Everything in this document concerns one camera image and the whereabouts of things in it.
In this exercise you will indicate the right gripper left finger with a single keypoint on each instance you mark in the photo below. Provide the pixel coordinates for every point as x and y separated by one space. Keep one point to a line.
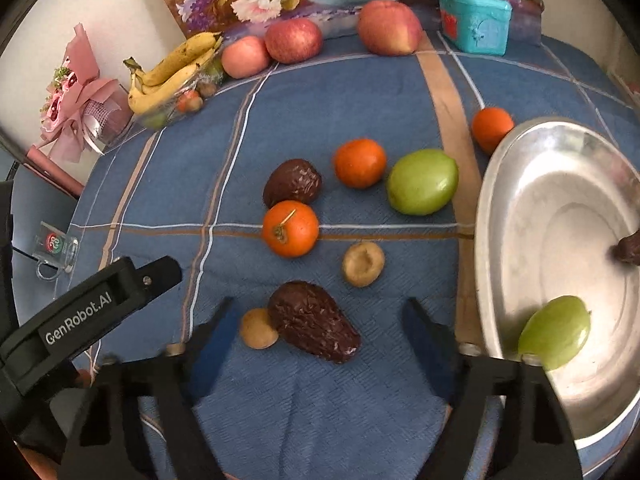
107 440

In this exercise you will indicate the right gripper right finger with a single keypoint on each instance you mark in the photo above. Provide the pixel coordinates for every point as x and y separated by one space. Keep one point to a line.
534 439

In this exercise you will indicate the small brown round fruit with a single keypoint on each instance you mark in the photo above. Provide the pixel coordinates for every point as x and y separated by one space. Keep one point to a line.
256 330

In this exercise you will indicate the large dark avocado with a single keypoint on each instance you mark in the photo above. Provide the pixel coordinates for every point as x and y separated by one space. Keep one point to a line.
306 316

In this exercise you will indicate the clear glass jar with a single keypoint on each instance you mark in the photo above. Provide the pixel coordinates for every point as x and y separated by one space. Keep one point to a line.
55 252

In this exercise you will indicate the green mango in basin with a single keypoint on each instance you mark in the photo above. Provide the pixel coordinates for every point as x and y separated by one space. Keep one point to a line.
557 332

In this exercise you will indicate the dark fruit in basin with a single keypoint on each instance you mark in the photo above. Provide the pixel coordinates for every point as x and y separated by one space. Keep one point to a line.
627 250

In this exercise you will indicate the brown dimpled round fruit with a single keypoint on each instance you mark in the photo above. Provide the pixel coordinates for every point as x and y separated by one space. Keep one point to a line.
363 264

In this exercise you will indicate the silver metal basin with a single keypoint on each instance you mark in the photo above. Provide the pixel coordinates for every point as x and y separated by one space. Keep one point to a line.
555 199

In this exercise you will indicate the pink flower bouquet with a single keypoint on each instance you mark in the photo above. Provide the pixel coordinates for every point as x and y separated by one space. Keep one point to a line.
83 110

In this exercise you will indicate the green mango on cloth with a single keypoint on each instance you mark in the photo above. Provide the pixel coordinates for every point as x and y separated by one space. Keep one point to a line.
422 182

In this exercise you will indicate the yellow banana bunch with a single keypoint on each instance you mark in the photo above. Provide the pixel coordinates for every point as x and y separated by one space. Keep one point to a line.
170 72

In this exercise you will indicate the small dark avocado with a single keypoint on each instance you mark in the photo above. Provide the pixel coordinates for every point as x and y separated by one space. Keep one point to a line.
295 179

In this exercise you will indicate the orange tangerine near basin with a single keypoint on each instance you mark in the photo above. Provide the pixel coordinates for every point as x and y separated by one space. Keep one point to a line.
489 126

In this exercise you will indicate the clear plastic fruit tray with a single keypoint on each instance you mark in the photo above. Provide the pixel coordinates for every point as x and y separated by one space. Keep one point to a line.
183 93

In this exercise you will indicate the blue plaid tablecloth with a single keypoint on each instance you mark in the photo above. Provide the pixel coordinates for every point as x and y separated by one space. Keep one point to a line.
318 198

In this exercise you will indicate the orange tangerine centre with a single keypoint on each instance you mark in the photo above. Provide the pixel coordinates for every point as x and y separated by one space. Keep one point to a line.
360 163

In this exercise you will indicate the pink peach apple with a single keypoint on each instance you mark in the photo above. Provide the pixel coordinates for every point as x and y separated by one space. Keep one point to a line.
246 57

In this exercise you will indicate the dark red apple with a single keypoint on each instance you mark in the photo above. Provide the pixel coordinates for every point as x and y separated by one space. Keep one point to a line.
293 41

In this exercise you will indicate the teal gift box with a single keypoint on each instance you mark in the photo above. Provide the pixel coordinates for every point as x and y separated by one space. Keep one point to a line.
477 26

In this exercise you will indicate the large red apple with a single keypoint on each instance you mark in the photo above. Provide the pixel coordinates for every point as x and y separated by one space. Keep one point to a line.
389 28

